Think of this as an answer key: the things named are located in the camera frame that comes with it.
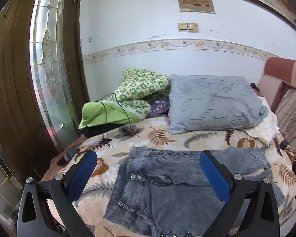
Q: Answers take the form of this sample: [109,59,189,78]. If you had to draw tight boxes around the leaf print blanket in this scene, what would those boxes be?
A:
[41,115,296,237]

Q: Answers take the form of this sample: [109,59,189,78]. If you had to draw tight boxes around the framed wall plaque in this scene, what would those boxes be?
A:
[176,0,215,14]

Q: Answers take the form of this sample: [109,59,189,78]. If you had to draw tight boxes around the grey quilted pillow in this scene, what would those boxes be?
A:
[168,73,269,135]

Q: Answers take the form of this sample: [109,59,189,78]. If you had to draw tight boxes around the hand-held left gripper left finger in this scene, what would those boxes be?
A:
[16,149,98,237]

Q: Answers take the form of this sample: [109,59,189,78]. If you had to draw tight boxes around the grey denim pants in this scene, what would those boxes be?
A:
[104,146,285,237]

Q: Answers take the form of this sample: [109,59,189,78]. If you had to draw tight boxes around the wooden door with glass pane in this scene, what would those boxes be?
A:
[0,0,89,228]

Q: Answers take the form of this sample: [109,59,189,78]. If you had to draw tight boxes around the pink sofa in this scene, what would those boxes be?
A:
[258,57,296,119]

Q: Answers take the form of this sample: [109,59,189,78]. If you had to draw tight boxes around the green patterned quilt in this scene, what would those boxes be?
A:
[78,68,171,130]

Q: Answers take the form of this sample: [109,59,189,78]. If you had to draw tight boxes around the white floral cloth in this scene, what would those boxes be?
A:
[247,96,279,146]

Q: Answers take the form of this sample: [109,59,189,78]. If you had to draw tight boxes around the black phone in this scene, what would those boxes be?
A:
[57,148,80,167]

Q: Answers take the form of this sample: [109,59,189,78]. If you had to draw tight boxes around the purple cloth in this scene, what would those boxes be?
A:
[148,95,170,116]

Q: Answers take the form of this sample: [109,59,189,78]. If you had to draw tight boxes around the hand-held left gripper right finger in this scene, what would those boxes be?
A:
[199,149,280,237]

